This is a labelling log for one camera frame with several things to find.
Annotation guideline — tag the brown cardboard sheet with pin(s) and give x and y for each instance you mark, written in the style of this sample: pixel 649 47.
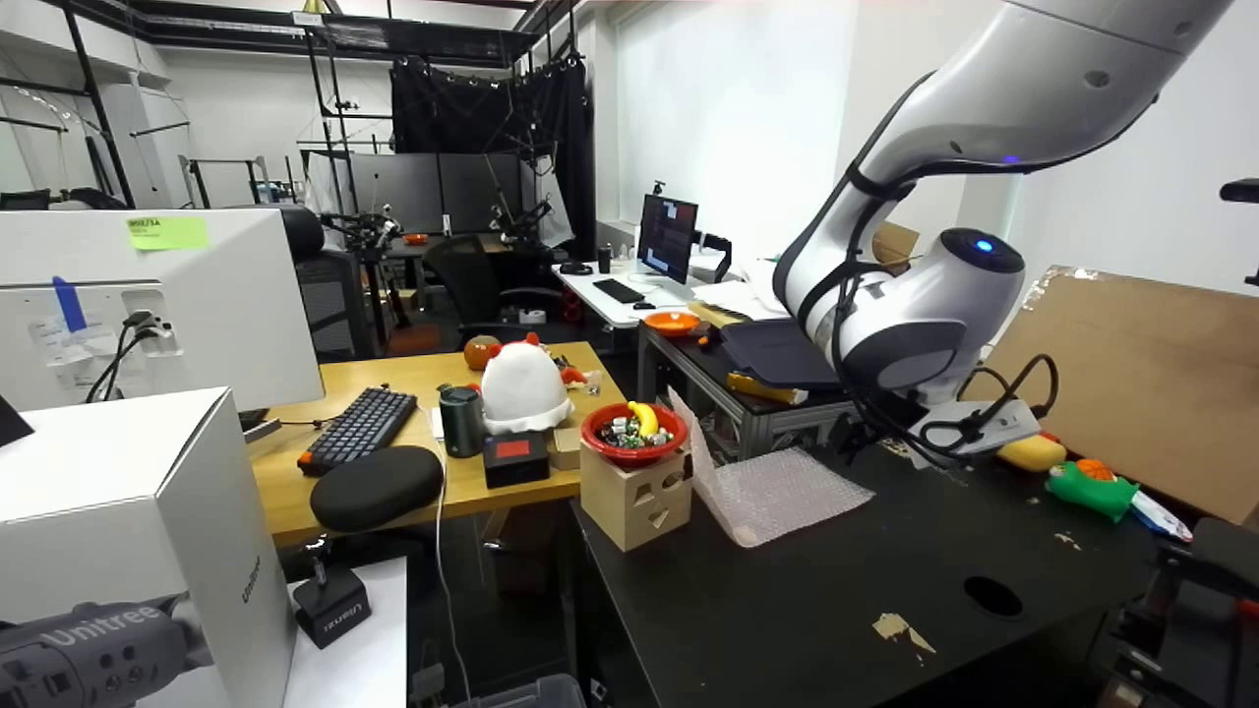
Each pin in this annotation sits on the brown cardboard sheet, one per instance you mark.
pixel 1142 378

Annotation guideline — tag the orange bowl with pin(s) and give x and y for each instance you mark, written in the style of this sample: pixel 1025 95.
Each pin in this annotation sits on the orange bowl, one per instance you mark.
pixel 675 324

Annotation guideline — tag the white blue tube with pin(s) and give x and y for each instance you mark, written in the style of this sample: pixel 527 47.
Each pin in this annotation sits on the white blue tube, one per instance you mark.
pixel 1160 517

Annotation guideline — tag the wooden desk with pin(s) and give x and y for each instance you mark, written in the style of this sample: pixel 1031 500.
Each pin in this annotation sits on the wooden desk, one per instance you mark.
pixel 396 492

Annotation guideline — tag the black office chair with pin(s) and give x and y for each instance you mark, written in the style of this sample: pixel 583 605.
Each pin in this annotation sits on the black office chair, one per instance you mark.
pixel 319 277
pixel 475 291

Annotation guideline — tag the yellow banana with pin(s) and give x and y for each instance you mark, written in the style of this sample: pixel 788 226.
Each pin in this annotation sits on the yellow banana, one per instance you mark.
pixel 644 417

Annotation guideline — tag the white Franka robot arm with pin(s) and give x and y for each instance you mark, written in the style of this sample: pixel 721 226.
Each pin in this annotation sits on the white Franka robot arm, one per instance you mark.
pixel 1049 81

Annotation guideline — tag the tan cardboard scrap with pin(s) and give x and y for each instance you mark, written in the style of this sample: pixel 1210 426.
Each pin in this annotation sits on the tan cardboard scrap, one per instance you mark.
pixel 902 635

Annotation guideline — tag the black curtain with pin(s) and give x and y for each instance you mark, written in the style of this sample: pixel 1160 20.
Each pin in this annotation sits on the black curtain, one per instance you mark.
pixel 484 142

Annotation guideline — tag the large white box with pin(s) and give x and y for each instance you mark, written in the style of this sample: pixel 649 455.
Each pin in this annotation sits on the large white box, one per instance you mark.
pixel 118 496

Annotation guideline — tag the red patterned bowl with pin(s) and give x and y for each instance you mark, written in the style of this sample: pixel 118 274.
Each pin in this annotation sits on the red patterned bowl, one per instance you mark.
pixel 636 446

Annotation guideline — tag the yellow toy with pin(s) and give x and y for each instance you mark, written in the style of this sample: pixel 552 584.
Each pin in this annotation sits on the yellow toy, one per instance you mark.
pixel 1031 455

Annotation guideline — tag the gray cylindrical device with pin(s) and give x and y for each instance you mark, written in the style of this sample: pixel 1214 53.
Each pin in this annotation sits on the gray cylindrical device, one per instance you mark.
pixel 90 653

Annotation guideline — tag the green toy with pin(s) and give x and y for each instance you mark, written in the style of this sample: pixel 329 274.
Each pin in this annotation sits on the green toy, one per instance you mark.
pixel 1086 492

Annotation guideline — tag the clear bubble wrap sheet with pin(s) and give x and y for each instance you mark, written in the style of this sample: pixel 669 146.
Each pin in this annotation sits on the clear bubble wrap sheet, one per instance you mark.
pixel 788 496

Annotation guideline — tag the white table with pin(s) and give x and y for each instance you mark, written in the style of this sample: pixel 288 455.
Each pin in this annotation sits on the white table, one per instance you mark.
pixel 361 653

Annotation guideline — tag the blue tape strip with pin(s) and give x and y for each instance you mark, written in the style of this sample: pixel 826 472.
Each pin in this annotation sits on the blue tape strip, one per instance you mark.
pixel 68 300

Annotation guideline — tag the brown bowl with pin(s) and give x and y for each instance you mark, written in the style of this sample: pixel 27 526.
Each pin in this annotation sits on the brown bowl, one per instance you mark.
pixel 481 350

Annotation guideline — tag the black cup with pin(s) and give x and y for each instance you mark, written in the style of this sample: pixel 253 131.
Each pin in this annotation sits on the black cup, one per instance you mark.
pixel 461 417

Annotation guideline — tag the black keyboard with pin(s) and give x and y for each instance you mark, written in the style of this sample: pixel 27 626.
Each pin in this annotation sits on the black keyboard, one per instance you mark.
pixel 619 291
pixel 361 426

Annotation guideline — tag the white computer monitor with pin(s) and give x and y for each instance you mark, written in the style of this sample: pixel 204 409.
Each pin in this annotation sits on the white computer monitor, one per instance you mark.
pixel 198 310

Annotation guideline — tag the white desk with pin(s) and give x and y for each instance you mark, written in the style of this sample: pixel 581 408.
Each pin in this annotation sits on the white desk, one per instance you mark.
pixel 712 300

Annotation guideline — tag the green sticky note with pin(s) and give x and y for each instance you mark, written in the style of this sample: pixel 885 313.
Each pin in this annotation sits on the green sticky note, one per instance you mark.
pixel 166 232

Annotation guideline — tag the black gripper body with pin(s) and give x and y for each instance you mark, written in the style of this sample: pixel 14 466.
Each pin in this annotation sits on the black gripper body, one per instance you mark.
pixel 885 417

